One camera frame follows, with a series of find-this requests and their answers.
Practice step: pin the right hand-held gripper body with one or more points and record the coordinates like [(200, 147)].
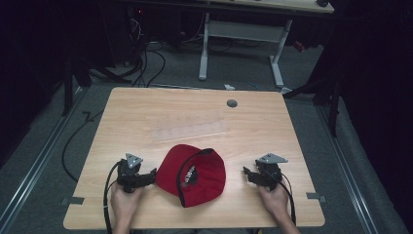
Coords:
[(269, 174)]

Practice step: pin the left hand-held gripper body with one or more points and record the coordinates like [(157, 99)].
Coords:
[(129, 175)]

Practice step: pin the red baseball cap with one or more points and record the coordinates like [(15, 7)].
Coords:
[(204, 175)]

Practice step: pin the person's left hand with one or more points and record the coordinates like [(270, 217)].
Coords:
[(124, 203)]

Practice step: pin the person's right hand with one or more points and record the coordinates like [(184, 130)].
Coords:
[(276, 201)]

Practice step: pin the grey tape strip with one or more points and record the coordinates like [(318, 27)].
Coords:
[(75, 201), (315, 196)]

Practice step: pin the grey table grommet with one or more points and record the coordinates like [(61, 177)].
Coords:
[(232, 103)]

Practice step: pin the small white floor object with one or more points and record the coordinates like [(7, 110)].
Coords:
[(229, 86)]

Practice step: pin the black metal stand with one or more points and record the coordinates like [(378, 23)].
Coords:
[(331, 97), (69, 81)]

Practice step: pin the small red object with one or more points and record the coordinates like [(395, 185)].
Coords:
[(299, 46)]

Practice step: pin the metal floor rail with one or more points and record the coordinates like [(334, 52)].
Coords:
[(347, 169), (35, 169)]

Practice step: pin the white desk frame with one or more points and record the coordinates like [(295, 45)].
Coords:
[(243, 31)]

